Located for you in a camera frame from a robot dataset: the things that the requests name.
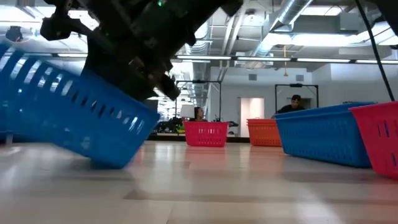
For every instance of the blue plastic basket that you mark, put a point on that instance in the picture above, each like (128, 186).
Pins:
(323, 140)
(77, 124)

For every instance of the orange plastic basket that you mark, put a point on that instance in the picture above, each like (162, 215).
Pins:
(264, 120)
(264, 135)

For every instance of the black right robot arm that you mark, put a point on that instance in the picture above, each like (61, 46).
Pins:
(390, 12)

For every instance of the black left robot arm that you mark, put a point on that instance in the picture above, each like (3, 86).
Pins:
(174, 12)

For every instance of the long ceiling light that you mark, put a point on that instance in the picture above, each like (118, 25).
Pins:
(263, 59)
(203, 57)
(377, 61)
(323, 60)

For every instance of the white lampshade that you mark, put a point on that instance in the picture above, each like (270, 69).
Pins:
(187, 111)

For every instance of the person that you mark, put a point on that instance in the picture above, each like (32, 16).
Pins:
(293, 105)
(199, 114)

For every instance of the red plastic basket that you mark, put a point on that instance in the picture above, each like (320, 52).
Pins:
(382, 140)
(206, 134)

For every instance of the bright doorway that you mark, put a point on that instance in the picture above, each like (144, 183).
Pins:
(252, 116)

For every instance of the black station frame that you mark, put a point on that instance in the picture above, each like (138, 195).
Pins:
(199, 81)
(297, 85)

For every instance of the black aluminium table frame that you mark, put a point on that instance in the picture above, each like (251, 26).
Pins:
(237, 139)

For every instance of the silver ventilation duct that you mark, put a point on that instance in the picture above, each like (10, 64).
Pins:
(289, 12)

